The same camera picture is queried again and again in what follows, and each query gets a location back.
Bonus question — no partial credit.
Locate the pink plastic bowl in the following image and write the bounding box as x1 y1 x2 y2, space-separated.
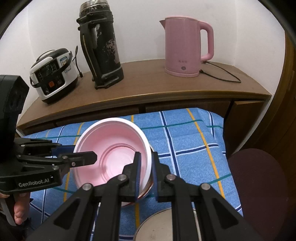
73 118 153 199

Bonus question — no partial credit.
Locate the stainless steel bowl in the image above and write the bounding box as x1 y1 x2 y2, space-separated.
132 207 200 241

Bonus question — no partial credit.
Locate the person's left hand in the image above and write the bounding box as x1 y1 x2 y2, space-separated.
1 192 30 226

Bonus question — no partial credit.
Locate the dark red chair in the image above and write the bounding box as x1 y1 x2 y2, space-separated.
228 149 288 240

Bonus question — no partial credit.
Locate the white rice cooker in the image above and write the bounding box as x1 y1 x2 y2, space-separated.
30 48 78 104

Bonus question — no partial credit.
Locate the right wooden door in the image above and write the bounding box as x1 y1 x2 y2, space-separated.
258 34 295 168

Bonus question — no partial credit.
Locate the brown wooden cabinet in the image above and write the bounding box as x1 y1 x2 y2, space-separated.
17 60 271 156

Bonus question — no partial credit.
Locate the black thermos flask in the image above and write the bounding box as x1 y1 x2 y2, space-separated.
76 1 124 89

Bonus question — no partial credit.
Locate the pink electric kettle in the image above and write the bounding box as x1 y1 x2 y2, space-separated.
160 16 214 78

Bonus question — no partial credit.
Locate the black cooker cable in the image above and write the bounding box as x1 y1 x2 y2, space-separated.
72 45 84 78

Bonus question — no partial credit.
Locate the black kettle cable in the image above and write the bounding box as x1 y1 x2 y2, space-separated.
199 60 242 84

